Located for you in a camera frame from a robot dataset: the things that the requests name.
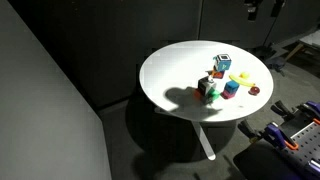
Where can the yellow toy banana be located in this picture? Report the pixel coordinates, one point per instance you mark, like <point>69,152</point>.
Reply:
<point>241,81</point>

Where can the large blue number cube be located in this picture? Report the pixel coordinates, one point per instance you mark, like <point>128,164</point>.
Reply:
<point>222,62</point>

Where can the green soft cube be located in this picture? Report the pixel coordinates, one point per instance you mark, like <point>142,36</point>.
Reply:
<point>215,95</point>

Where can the dark red picture cube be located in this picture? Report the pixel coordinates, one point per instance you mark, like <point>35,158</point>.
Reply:
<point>218,74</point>

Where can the black hanging fixture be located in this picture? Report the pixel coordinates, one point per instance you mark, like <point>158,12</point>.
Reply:
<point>251,10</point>

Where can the black spring clamp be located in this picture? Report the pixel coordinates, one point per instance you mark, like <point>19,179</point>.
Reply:
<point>249,129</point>
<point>283,109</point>

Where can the pink soft cube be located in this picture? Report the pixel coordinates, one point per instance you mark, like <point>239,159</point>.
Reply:
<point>228,95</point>

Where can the yellow orange toy fruit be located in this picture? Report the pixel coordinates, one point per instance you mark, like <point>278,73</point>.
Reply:
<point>245,75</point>

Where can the dark red toy plum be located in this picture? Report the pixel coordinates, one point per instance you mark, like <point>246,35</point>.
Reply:
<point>254,90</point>

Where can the perforated metal breadboard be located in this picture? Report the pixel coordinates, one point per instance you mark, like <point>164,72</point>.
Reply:
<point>305,143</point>

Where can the purple clamp orange trigger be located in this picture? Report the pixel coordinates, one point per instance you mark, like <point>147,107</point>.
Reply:
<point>311,108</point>
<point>278,135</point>

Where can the white table wooden leg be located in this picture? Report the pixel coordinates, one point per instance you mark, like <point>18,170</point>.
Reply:
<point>308,38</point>

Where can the dark blue floor clutter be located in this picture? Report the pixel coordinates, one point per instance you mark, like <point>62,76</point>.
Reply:
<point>275,61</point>

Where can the blue soft cube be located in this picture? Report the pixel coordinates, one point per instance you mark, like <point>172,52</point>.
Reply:
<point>231,86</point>

